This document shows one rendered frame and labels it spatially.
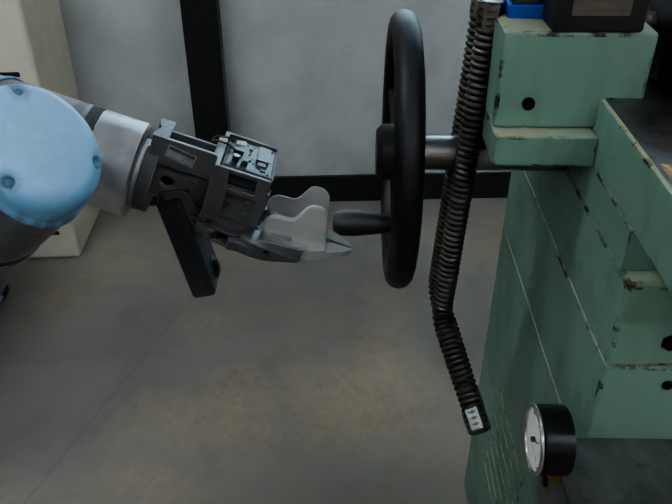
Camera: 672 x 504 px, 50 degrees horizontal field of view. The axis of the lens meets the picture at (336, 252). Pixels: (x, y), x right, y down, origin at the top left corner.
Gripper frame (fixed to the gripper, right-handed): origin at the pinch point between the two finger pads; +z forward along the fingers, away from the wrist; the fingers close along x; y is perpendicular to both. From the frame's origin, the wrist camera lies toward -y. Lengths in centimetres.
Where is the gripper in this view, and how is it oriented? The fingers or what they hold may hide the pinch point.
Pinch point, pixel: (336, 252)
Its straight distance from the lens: 72.6
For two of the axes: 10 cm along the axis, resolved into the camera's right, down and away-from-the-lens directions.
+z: 9.4, 2.9, 1.7
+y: 3.4, -7.8, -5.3
